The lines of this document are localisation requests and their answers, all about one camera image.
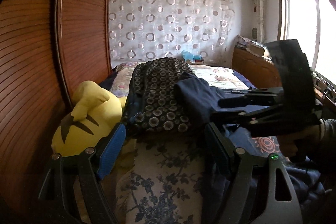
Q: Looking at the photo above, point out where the navy printed t-shirt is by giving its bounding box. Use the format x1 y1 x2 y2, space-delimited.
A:
173 72 325 206

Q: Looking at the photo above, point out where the person right hand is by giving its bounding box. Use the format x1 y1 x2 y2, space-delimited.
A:
277 119 335 156

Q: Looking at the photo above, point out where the yellow plush toy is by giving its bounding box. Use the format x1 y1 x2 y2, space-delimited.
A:
51 81 126 157

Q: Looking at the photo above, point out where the wooden side cabinet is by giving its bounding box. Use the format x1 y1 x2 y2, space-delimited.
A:
232 47 335 111

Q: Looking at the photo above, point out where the dark circle patterned cloth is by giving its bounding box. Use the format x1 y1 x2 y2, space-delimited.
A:
122 57 194 140

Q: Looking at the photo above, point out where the navy blue bed blanket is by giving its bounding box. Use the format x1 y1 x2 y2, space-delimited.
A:
233 70 256 89

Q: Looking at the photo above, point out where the floral pink quilt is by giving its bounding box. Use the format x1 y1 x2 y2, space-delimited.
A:
110 61 250 98

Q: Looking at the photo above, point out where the blue floral white pillow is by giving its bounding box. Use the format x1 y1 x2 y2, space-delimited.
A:
114 143 203 223

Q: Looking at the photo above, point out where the cardboard box on cabinet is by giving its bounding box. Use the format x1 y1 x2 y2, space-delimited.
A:
247 43 265 57

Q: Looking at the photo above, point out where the rolled patterned curtain column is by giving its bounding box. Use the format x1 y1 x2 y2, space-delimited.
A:
252 0 266 43

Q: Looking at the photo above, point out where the circle patterned sheer curtain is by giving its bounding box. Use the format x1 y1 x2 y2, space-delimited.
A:
108 0 235 67

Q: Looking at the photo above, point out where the brown wooden wardrobe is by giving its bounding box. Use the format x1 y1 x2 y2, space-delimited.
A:
1 0 111 214

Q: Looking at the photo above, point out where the window with brown frame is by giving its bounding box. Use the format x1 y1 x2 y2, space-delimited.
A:
280 0 335 84

